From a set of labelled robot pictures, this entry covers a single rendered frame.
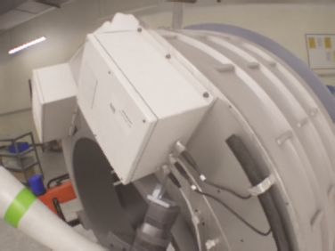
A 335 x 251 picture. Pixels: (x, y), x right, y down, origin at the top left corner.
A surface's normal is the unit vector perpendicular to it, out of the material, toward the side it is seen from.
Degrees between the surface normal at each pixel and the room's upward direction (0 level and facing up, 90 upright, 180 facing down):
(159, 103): 43
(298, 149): 74
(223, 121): 90
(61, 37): 90
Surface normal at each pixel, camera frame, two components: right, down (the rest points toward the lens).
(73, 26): -0.18, 0.25
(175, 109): 0.33, -0.65
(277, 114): -0.46, -0.07
